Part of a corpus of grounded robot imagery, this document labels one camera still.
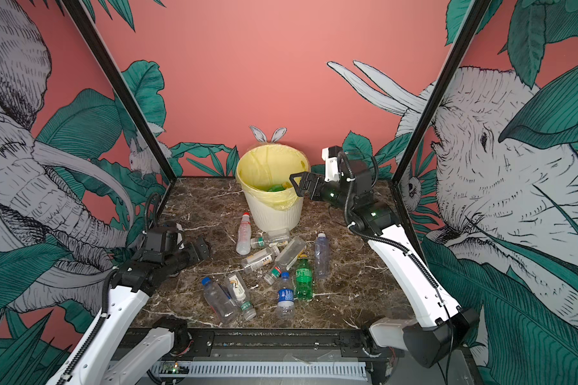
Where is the yellow plastic bin liner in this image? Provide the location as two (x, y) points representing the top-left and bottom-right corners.
(235, 144), (311, 210)

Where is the white opaque bottle red cap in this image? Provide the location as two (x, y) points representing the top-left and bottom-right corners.
(236, 213), (251, 256)

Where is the clear bottle blue cap bird label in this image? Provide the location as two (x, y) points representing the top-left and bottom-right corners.
(202, 277), (239, 326)

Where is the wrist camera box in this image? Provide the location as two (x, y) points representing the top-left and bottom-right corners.
(142, 221), (183, 253)
(321, 146), (375, 186)

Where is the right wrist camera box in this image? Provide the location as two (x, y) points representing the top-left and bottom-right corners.
(321, 146), (375, 186)

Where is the clear bottle sunflower label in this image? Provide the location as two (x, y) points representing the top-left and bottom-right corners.
(263, 237), (307, 285)

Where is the green Sprite bottle Chinese label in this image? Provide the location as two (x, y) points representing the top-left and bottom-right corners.
(267, 184), (287, 193)

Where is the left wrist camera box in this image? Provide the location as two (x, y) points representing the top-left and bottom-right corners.
(142, 221), (183, 253)

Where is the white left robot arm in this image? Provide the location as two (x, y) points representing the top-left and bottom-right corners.
(48, 237), (210, 384)

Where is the small green Sprite bottle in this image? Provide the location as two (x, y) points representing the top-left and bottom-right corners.
(295, 253), (313, 302)

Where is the small clear bottle blue cap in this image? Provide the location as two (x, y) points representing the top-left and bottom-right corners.
(276, 271), (295, 320)

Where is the white ribbed trash bin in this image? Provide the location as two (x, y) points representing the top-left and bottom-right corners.
(244, 192), (303, 232)

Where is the clear bottle green band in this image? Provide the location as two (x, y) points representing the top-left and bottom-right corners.
(250, 229), (292, 249)

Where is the black frame post left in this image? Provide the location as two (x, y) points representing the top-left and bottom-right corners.
(59, 0), (178, 183)

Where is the black frame post right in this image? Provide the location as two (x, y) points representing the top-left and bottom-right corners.
(391, 0), (493, 184)

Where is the clear tall bottle barcode label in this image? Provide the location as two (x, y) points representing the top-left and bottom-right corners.
(315, 233), (330, 279)

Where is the black front rail base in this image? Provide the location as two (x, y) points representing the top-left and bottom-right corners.
(147, 328), (401, 384)

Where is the white ribbed cable duct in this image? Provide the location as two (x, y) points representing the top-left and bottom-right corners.
(150, 361), (369, 381)

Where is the clear bottle green cap lying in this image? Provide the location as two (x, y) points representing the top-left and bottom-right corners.
(225, 272), (257, 321)

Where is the black frame post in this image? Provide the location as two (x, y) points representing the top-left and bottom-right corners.
(391, 0), (493, 184)
(59, 0), (178, 183)

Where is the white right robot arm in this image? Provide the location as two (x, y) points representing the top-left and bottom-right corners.
(290, 172), (479, 368)

